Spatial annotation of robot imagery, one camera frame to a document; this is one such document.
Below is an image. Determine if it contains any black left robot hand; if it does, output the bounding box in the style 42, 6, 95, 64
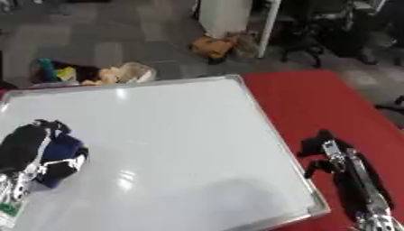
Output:
0, 118, 90, 189

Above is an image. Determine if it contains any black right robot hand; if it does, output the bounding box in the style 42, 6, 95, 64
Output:
295, 128, 397, 223

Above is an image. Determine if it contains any blue whiteboard brush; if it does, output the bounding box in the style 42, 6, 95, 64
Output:
36, 133, 88, 189

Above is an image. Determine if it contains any teal bottle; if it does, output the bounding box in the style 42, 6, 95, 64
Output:
36, 58, 59, 83

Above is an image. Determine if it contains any yellow toy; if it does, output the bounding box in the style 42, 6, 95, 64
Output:
55, 66, 79, 82

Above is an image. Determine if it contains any black chair base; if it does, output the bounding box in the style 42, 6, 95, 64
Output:
372, 95, 404, 116

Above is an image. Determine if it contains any dark basket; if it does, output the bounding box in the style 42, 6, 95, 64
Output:
26, 59, 103, 86

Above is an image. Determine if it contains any beige soft toy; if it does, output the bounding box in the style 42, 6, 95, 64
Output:
80, 61, 158, 86

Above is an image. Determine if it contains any black office chair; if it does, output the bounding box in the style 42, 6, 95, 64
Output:
276, 0, 382, 69

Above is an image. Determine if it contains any white table leg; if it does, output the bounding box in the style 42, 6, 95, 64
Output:
255, 0, 284, 59

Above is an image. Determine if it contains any brown bag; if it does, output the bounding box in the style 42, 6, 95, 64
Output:
189, 32, 261, 66

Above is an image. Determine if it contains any white cabinet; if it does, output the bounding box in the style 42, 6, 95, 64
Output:
197, 0, 256, 40

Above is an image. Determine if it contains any white whiteboard with silver frame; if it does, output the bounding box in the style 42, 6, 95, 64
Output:
0, 74, 334, 231

